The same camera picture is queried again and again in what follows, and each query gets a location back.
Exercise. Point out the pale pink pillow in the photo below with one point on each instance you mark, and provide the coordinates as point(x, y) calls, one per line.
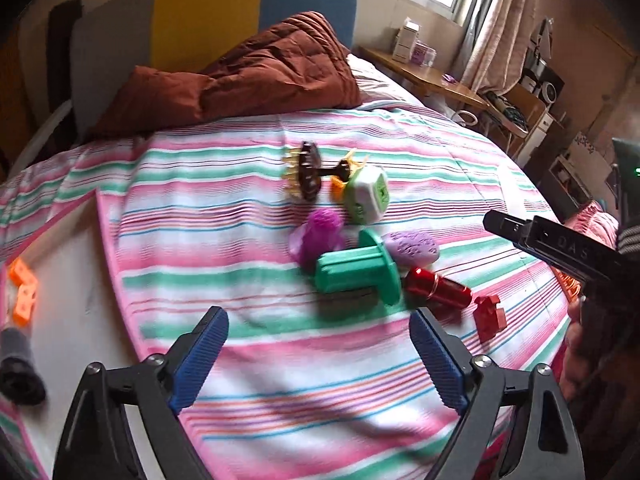
point(379, 91)

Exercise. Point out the white cardboard box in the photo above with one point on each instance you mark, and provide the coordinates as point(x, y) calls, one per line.
point(405, 41)

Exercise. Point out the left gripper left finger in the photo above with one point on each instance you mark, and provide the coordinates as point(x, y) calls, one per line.
point(96, 441)

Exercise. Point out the striped pink green bedspread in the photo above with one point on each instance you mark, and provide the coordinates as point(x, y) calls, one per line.
point(307, 385)

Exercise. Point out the rust brown quilted blanket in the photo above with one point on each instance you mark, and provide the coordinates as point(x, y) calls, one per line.
point(295, 65)

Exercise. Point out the person's right hand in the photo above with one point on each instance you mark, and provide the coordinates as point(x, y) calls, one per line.
point(576, 368)

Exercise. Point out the purple small box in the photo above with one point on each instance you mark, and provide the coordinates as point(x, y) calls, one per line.
point(423, 55)

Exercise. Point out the black cylindrical funnel piece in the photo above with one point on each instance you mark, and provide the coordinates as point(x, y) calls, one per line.
point(19, 380)

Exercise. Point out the pink white foam tray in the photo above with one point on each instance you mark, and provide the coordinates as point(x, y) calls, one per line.
point(77, 320)

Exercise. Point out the magenta perforated dome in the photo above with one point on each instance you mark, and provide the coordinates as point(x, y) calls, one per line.
point(321, 233)

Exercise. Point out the lilac patterned oval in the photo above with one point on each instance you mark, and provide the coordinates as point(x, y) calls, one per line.
point(412, 248)

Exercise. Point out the green flanged cylinder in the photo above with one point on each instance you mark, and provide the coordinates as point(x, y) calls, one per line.
point(368, 265)

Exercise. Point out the orange finned plastic piece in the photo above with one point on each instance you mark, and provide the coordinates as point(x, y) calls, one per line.
point(344, 170)

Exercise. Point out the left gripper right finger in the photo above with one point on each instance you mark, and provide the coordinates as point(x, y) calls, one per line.
point(542, 442)

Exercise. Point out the red plastic bracket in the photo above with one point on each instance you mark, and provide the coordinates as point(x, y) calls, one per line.
point(489, 317)

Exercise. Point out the orange perforated block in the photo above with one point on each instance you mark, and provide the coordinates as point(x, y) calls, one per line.
point(26, 283)

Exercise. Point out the wooden side desk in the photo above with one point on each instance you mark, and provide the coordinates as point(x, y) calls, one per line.
point(427, 80)

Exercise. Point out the beige window curtain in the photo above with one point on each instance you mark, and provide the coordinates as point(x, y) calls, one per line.
point(498, 57)

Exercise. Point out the dark brown mushroom spool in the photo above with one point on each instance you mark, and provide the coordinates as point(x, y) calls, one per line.
point(303, 171)

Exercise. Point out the grey yellow blue headboard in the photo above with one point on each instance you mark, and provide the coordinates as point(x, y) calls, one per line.
point(172, 35)

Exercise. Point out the red metallic cylinder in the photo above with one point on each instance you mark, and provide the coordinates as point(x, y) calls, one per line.
point(430, 286)

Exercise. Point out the green white rounded box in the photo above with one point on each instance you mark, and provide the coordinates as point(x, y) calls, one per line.
point(366, 196)

